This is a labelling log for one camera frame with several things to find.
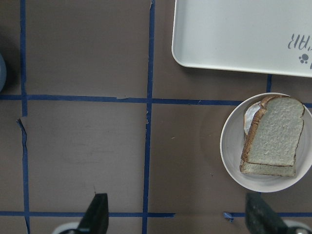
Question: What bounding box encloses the bread slice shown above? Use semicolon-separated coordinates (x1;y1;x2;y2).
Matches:
240;96;305;168
239;161;295;176

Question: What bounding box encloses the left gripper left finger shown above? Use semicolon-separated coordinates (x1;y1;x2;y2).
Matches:
77;193;108;234

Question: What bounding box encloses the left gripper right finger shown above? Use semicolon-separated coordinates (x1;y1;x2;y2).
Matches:
245;193;288;234

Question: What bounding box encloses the white rectangular tray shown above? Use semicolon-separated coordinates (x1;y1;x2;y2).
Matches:
172;0;312;77

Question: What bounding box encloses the white round plate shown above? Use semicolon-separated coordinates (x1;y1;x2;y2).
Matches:
220;93;312;193

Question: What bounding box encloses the blue bowl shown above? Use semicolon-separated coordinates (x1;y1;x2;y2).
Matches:
0;54;7;91

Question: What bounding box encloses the fried egg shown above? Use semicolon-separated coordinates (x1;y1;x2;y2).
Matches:
244;102;260;136

